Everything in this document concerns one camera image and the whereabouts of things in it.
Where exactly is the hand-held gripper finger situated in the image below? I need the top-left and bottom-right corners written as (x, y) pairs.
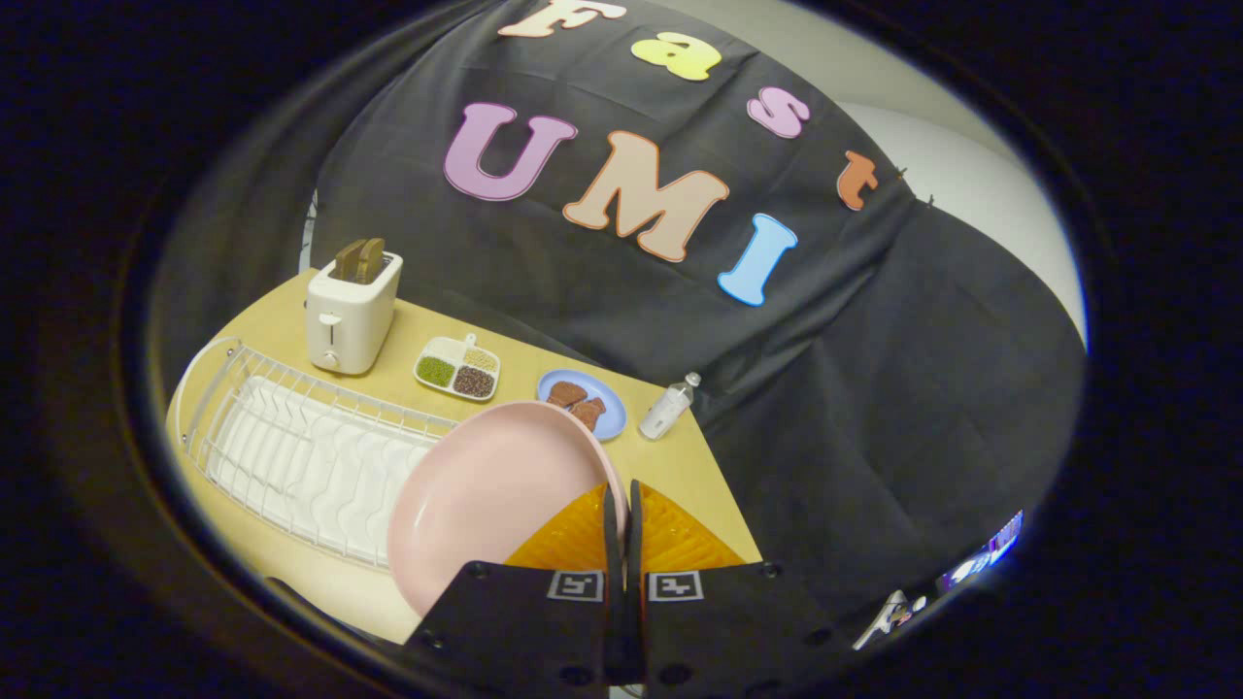
top-left (404, 483), bottom-right (624, 692)
top-left (623, 480), bottom-right (848, 692)

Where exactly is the pink plate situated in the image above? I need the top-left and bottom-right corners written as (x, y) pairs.
top-left (386, 401), bottom-right (630, 618)

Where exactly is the white wire dish rack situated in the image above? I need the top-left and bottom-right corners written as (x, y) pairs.
top-left (177, 337), bottom-right (459, 571)

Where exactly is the blue plate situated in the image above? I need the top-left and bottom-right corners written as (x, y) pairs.
top-left (537, 369), bottom-right (628, 442)

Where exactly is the clear plastic bottle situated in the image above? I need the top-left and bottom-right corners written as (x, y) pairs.
top-left (639, 372), bottom-right (702, 441)

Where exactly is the black backdrop cloth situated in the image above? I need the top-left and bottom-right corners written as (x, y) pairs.
top-left (155, 0), bottom-right (1087, 622)

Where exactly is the white divided snack tray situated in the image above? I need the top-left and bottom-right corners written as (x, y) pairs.
top-left (414, 333), bottom-right (502, 403)

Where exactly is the white toaster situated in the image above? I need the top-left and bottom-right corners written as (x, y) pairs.
top-left (305, 250), bottom-right (404, 377)

